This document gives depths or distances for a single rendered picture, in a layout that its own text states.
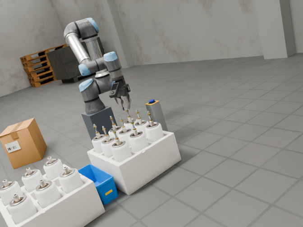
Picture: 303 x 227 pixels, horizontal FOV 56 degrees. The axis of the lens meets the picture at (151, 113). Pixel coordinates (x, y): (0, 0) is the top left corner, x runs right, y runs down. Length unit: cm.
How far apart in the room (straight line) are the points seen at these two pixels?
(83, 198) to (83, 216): 9
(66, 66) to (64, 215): 548
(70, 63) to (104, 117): 466
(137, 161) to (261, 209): 64
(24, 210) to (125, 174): 49
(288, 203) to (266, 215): 10
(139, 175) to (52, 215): 47
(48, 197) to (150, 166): 54
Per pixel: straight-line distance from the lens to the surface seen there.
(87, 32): 210
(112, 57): 173
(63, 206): 140
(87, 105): 215
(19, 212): 139
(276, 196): 132
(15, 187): 160
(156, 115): 185
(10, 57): 958
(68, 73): 671
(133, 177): 153
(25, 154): 258
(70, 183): 142
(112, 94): 170
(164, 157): 163
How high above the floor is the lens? 80
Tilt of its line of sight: 17 degrees down
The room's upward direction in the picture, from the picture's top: 17 degrees counter-clockwise
